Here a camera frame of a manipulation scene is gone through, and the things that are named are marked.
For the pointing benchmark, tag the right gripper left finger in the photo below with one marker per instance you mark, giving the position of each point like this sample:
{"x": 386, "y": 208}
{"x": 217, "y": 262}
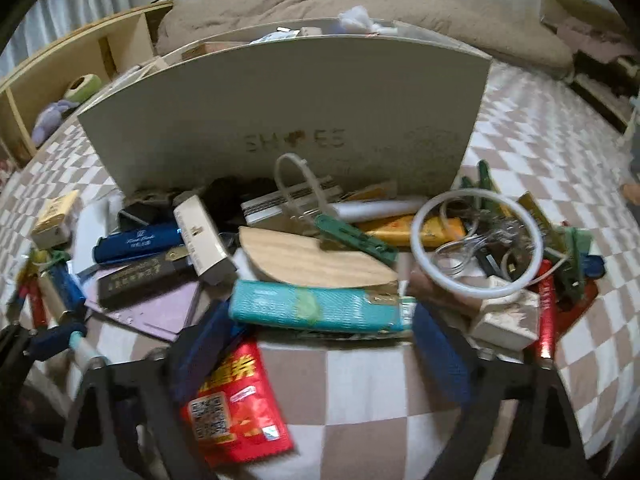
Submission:
{"x": 115, "y": 401}

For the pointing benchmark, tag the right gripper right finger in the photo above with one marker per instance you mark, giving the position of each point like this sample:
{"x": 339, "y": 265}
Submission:
{"x": 544, "y": 441}

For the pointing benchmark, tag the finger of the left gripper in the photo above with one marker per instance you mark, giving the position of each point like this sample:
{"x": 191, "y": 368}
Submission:
{"x": 21, "y": 348}

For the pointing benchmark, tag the white dinosaur lighter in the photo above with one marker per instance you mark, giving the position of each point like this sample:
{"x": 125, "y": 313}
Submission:
{"x": 85, "y": 355}

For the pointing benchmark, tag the teal lighter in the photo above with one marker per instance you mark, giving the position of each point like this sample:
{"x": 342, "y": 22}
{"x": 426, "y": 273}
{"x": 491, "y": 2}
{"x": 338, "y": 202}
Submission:
{"x": 323, "y": 310}

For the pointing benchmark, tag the gold lighter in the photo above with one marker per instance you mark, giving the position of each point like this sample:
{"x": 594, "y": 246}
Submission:
{"x": 51, "y": 298}

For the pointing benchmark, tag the blue lighter left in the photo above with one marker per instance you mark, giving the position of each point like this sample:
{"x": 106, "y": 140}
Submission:
{"x": 72, "y": 296}

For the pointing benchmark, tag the blue lighter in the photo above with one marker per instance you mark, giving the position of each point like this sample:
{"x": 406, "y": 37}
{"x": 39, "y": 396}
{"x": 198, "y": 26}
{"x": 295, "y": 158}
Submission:
{"x": 72, "y": 296}
{"x": 136, "y": 244}

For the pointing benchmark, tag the red QR sachet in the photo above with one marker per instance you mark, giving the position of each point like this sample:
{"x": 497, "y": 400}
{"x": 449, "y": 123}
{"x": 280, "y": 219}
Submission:
{"x": 235, "y": 417}

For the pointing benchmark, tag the purple notebook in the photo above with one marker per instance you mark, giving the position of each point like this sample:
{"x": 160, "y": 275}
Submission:
{"x": 161, "y": 317}

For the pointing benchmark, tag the yellow tissue pack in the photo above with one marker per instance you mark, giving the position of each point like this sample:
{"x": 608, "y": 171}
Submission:
{"x": 55, "y": 224}

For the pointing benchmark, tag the white cube block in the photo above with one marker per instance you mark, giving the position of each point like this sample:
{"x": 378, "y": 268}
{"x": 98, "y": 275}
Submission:
{"x": 509, "y": 322}

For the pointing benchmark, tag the black gold-text lighter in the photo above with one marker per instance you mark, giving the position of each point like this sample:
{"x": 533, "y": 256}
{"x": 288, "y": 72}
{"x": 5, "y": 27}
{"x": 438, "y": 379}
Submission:
{"x": 145, "y": 279}

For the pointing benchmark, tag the red glitter lighter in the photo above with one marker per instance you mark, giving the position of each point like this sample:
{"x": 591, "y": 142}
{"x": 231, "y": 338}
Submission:
{"x": 547, "y": 312}

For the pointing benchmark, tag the blue lighter upper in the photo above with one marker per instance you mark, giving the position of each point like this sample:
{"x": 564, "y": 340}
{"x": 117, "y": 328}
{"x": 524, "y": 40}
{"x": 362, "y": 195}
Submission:
{"x": 136, "y": 244}

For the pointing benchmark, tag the brown checkered bed sheet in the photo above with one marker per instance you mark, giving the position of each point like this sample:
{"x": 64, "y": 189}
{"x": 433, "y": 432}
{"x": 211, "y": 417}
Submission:
{"x": 369, "y": 413}

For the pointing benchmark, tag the cream lighter box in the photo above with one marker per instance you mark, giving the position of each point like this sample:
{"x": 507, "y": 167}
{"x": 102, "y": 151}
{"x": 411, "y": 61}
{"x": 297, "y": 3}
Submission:
{"x": 210, "y": 257}

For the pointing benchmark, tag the metal key rings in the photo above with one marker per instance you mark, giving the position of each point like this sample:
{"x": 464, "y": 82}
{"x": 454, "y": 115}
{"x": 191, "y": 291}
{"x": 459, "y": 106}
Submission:
{"x": 475, "y": 244}

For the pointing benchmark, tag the purple plush toy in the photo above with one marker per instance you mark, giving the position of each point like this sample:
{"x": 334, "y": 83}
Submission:
{"x": 49, "y": 119}

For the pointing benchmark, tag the wooden leaf-shaped piece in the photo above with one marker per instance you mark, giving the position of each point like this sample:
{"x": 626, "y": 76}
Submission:
{"x": 304, "y": 261}

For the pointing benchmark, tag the green avocado plush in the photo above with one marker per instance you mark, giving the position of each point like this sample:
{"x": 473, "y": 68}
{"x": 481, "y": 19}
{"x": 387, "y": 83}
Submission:
{"x": 83, "y": 88}

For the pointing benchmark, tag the white comb card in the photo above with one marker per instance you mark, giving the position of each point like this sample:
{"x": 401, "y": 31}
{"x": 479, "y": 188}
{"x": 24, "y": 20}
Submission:
{"x": 273, "y": 209}

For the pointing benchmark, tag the green clothespin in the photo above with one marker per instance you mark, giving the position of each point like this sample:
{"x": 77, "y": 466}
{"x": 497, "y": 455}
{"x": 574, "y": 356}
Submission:
{"x": 353, "y": 238}

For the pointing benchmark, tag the wooden headboard shelf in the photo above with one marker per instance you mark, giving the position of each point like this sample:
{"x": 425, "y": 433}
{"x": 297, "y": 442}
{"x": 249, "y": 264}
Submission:
{"x": 106, "y": 48}

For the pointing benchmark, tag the grey curtain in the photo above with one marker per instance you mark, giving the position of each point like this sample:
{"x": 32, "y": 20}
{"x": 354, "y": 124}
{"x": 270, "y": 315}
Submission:
{"x": 50, "y": 20}

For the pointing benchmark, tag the side wooden shelf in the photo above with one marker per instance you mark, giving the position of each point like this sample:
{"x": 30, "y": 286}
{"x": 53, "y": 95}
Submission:
{"x": 613, "y": 88}

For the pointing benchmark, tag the white shoe box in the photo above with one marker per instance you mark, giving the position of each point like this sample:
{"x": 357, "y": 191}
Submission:
{"x": 360, "y": 109}

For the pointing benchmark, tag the pink clothes on shelf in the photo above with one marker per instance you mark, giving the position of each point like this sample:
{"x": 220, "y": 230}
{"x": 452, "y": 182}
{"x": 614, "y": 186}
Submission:
{"x": 602, "y": 45}

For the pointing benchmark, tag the beige rumpled duvet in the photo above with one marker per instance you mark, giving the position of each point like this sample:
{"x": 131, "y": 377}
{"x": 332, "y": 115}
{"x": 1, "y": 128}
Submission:
{"x": 485, "y": 24}

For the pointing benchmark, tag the white crumpled tissue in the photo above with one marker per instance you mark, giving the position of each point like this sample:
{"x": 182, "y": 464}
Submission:
{"x": 357, "y": 21}

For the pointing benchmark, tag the white cable tie loop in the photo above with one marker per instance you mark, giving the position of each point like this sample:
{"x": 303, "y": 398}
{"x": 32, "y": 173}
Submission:
{"x": 309, "y": 182}

